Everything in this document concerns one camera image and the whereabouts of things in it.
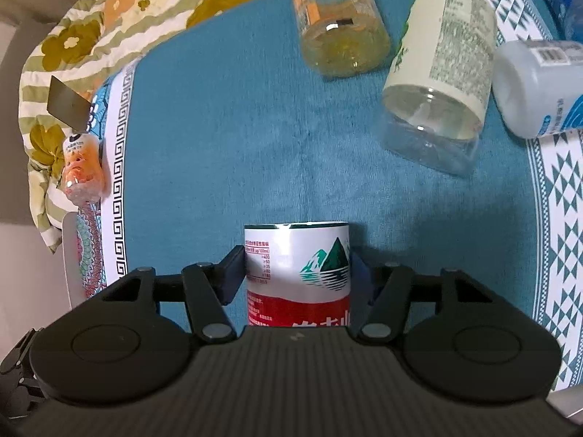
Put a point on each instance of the small orange pink bottle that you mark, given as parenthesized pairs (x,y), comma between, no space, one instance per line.
(83,176)

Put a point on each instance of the teal patterned cloth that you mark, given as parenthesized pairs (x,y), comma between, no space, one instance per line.
(223,125)

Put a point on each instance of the red white label bottle cup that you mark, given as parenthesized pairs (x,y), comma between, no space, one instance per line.
(298,274)

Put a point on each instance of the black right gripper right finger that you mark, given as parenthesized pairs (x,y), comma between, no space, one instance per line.
(389,291)

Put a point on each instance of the white blue label bottle cup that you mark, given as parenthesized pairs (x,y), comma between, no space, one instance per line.
(537,86)

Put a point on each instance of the floral striped quilt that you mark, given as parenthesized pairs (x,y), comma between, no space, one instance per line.
(93,40)

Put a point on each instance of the orange label bottle cup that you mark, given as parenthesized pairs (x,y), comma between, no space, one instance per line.
(341,38)

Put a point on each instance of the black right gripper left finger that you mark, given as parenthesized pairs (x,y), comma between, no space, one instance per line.
(208,287)

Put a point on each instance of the cream label clear bottle cup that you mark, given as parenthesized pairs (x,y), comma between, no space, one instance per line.
(438,86)

